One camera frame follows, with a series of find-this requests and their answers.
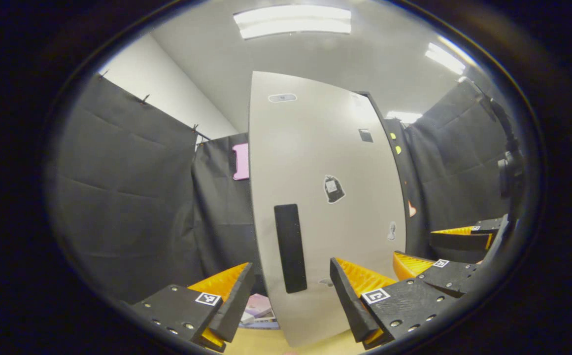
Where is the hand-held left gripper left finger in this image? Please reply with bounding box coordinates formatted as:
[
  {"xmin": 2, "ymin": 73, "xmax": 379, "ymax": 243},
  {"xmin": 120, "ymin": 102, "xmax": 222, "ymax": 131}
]
[{"xmin": 131, "ymin": 261, "xmax": 256, "ymax": 353}]

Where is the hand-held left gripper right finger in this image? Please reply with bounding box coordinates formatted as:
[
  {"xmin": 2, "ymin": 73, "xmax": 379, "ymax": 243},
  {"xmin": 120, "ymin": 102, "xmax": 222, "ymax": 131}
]
[{"xmin": 330, "ymin": 256, "xmax": 462, "ymax": 350}]

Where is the black door handle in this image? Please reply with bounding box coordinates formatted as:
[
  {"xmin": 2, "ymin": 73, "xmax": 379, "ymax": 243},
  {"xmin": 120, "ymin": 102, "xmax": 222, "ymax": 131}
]
[{"xmin": 273, "ymin": 204, "xmax": 309, "ymax": 295}]

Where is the dark grey cabinet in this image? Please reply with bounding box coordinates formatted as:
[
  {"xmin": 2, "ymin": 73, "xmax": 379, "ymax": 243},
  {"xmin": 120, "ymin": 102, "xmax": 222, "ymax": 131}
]
[{"xmin": 355, "ymin": 90, "xmax": 417, "ymax": 259}]

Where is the white cabinet door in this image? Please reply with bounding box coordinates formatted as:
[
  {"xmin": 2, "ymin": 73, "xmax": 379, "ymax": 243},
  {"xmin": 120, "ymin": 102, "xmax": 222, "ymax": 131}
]
[{"xmin": 248, "ymin": 71, "xmax": 407, "ymax": 349}]

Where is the stack of printed booklets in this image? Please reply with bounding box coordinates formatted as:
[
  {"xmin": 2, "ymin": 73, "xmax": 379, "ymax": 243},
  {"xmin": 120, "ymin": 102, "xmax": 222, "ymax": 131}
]
[{"xmin": 239, "ymin": 293, "xmax": 280, "ymax": 329}]

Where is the ceiling light panel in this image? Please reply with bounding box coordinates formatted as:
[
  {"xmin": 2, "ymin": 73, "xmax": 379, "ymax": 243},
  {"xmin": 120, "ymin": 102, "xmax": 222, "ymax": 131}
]
[
  {"xmin": 424, "ymin": 42, "xmax": 468, "ymax": 75},
  {"xmin": 233, "ymin": 5, "xmax": 353, "ymax": 40},
  {"xmin": 386, "ymin": 110, "xmax": 423, "ymax": 124}
]

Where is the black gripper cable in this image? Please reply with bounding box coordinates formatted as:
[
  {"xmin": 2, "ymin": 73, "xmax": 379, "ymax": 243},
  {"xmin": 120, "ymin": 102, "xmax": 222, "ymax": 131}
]
[{"xmin": 472, "ymin": 79, "xmax": 518, "ymax": 153}]

